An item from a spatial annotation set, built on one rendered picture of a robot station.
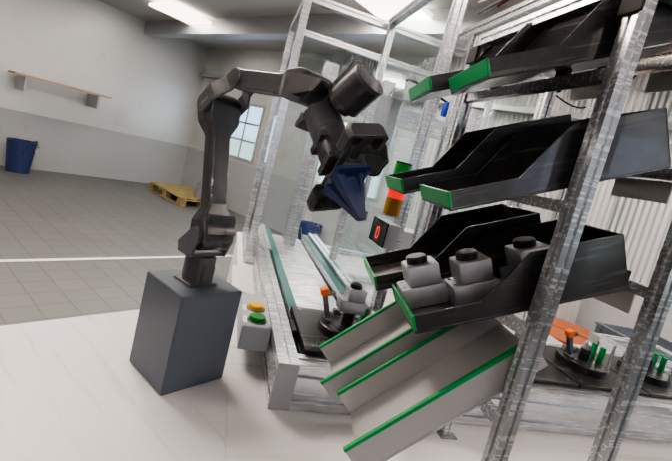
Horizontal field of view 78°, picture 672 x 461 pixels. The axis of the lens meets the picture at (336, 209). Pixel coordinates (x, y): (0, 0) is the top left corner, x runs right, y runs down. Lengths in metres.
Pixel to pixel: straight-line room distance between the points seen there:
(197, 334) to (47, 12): 7.84
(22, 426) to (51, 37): 7.85
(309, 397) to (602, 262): 0.60
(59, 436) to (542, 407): 1.00
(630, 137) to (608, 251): 0.14
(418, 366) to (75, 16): 8.27
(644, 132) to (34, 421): 0.96
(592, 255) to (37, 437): 0.83
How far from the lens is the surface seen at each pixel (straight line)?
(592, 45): 0.60
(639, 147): 0.63
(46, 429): 0.85
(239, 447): 0.83
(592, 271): 0.62
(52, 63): 8.47
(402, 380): 0.72
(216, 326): 0.91
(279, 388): 0.91
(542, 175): 0.56
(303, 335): 0.99
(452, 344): 0.71
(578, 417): 1.30
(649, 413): 1.47
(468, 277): 0.59
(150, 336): 0.93
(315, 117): 0.65
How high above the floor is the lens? 1.37
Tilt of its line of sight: 6 degrees down
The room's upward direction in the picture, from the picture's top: 14 degrees clockwise
